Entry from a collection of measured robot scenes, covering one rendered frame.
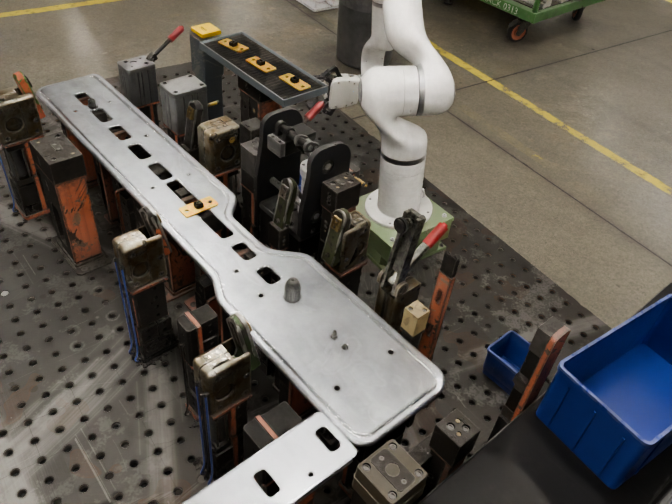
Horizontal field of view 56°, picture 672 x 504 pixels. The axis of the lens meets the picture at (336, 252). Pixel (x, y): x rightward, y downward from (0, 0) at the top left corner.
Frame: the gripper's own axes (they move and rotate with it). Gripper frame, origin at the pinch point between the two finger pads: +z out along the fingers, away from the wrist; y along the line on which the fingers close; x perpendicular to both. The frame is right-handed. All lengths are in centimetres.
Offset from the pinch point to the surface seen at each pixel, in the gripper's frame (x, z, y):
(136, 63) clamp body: 8, 50, -10
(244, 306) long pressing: -84, 43, -6
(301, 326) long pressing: -92, 35, -7
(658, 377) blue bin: -124, -21, -11
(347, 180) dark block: -66, 16, -18
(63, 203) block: -32, 74, 4
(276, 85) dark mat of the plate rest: -30.2, 21.2, -21.0
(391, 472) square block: -127, 33, -13
